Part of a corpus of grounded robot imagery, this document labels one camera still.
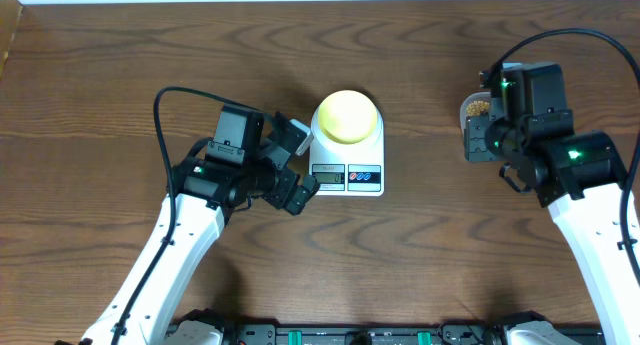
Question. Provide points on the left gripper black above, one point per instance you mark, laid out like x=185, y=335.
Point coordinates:
x=301, y=193

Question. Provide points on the yellow plastic bowl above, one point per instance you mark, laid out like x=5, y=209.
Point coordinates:
x=347, y=117

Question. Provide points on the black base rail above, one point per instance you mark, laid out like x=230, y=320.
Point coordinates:
x=451, y=333

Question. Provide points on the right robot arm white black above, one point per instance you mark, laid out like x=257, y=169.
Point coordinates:
x=579, y=179

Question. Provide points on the soybeans pile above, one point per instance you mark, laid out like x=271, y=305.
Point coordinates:
x=477, y=108

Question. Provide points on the white digital kitchen scale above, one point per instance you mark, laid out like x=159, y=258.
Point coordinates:
x=348, y=170

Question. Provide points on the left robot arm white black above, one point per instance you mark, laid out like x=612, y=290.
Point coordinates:
x=187, y=226

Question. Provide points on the cardboard panel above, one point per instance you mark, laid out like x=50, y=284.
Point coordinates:
x=10, y=13

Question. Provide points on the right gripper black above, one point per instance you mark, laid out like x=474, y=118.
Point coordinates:
x=475, y=148

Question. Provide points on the clear plastic bean container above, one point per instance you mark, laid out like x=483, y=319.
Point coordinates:
x=476, y=96

